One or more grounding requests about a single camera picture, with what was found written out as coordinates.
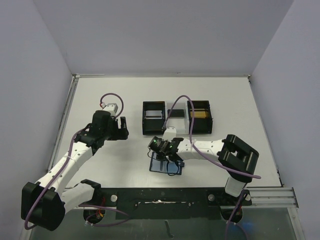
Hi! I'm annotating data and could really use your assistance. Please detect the blue leather card holder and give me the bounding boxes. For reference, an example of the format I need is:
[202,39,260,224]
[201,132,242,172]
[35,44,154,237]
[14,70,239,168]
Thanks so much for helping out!
[149,152,185,177]

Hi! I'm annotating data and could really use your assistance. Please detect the black white card tray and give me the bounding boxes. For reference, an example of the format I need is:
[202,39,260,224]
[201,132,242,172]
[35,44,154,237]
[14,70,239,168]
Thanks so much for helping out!
[142,100,213,136]

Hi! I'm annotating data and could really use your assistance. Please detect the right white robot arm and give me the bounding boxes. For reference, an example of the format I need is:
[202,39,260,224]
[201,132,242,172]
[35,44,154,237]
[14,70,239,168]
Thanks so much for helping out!
[148,134,262,197]

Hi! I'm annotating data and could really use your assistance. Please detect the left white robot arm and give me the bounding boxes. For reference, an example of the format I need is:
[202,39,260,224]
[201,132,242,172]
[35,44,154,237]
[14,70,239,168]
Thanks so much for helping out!
[21,110,129,231]

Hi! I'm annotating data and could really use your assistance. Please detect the silver credit card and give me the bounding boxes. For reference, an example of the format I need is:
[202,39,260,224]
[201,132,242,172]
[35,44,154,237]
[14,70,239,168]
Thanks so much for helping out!
[145,110,163,119]

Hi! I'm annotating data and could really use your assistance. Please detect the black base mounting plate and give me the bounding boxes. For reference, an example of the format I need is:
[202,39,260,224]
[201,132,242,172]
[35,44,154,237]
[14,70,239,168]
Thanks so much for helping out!
[88,187,252,221]

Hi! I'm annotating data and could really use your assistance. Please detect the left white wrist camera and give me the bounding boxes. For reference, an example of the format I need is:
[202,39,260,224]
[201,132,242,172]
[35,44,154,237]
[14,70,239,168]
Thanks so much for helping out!
[100,102,118,117]

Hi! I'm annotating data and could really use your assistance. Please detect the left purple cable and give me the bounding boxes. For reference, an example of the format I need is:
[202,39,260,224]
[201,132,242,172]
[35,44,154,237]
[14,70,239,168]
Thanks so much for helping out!
[24,92,131,230]

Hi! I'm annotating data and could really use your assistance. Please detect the aluminium frame rail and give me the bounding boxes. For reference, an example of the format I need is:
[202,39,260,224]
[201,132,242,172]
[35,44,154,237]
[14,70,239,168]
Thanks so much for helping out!
[248,187,299,208]

